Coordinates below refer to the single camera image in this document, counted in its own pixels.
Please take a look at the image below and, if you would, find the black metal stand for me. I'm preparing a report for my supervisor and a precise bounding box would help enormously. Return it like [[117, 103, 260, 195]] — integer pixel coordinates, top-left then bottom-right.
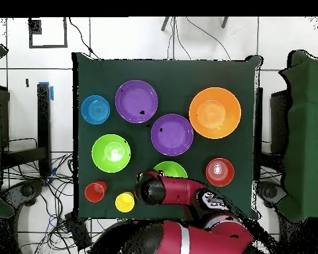
[[1, 82, 54, 178]]

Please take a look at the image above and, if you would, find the small red bowl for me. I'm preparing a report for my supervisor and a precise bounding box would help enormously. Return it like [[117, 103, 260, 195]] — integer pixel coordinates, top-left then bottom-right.
[[205, 157, 235, 188]]

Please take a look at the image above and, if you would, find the green bowl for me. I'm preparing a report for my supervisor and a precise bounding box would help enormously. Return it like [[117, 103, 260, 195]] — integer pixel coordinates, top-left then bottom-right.
[[91, 134, 132, 173], [135, 161, 188, 183]]

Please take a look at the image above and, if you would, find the purple bowl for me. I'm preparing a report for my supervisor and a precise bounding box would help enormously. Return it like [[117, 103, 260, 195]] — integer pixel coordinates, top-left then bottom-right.
[[115, 79, 159, 124], [150, 113, 195, 157]]

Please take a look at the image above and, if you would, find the gray black chair base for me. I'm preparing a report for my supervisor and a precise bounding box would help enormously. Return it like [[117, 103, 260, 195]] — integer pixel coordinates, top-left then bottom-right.
[[1, 178, 47, 212], [256, 181, 288, 210]]

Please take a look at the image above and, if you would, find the black power strip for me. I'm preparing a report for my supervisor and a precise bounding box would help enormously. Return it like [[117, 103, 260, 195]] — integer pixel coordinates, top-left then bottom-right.
[[64, 211, 92, 251]]

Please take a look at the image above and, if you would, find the red orange cup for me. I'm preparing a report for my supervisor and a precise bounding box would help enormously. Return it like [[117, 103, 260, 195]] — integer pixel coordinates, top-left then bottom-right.
[[84, 181, 107, 204]]

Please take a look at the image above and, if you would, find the dark green tablecloth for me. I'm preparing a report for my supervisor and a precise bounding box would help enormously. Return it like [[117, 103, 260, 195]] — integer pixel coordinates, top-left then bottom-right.
[[72, 52, 263, 222]]

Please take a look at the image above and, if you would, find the small blue bowl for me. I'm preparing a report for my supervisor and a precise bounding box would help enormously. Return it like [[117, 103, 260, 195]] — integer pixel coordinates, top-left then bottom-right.
[[80, 95, 111, 126]]

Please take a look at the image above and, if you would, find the large orange bowl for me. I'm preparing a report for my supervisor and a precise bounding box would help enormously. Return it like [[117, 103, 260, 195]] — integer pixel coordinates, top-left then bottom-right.
[[188, 87, 242, 140]]

